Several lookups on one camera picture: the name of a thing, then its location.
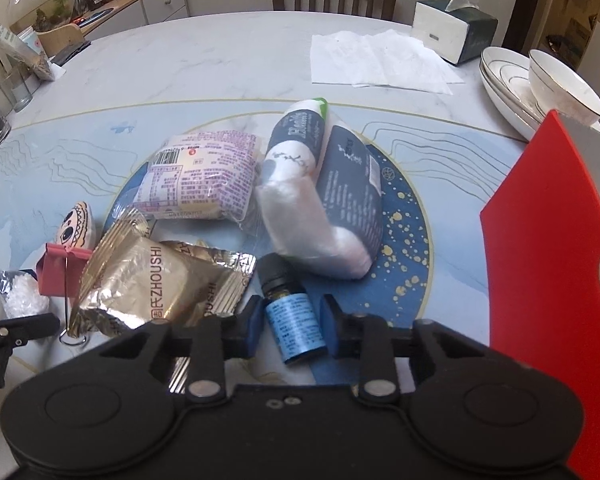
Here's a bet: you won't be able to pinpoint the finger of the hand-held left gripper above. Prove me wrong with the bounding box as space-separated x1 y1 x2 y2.
0 312 61 394

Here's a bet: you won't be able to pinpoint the clear bag white crystals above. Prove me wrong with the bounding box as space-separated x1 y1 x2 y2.
0 269 52 320

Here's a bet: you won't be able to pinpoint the small glass fish tank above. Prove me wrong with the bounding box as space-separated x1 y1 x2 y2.
10 0 83 33

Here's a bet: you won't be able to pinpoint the small bottle blue label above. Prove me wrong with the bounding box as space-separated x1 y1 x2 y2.
259 254 327 365

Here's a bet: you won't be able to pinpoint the pink binder clip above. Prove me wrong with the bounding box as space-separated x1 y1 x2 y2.
37 242 94 347

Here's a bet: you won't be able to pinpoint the white sideboard wooden top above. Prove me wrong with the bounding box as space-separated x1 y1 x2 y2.
10 0 191 43

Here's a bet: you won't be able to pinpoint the dark green tissue box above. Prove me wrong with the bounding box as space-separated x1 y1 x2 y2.
411 0 499 66

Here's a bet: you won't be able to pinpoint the doll face pouch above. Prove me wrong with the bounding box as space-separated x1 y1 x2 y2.
55 200 101 252

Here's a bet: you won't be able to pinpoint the gold foil snack packet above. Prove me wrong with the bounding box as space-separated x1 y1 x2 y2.
160 240 257 322
69 208 216 339

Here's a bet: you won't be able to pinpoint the white bowl gold rim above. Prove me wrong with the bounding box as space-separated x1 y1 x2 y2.
527 49 600 128

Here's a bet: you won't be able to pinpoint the light wooden chair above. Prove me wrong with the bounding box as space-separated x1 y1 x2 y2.
35 22 84 56

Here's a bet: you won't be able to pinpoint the clear drinking glass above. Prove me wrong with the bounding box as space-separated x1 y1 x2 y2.
0 62 34 113

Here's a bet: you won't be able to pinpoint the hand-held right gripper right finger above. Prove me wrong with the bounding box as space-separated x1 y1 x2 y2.
320 294 487 405

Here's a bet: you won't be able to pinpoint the dark blue tissue packet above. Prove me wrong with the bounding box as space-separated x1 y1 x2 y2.
314 124 384 261

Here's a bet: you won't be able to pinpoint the red cardboard box white interior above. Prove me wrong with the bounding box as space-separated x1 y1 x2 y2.
480 109 600 480

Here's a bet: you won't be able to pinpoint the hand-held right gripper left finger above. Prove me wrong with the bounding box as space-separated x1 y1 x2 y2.
97 296 266 406

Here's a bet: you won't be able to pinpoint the white paper towel sheets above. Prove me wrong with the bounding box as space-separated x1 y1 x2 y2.
310 29 465 96

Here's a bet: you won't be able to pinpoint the clear packet pink print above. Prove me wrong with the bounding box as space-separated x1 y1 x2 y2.
130 131 261 223

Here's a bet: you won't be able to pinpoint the flat black object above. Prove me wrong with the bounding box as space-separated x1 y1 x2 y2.
50 40 92 67

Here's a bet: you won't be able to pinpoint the white tissue pack dark label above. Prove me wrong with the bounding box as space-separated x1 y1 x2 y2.
254 97 374 281

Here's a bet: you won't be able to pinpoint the clear bag green label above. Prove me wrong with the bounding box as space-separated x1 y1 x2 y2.
0 10 57 82

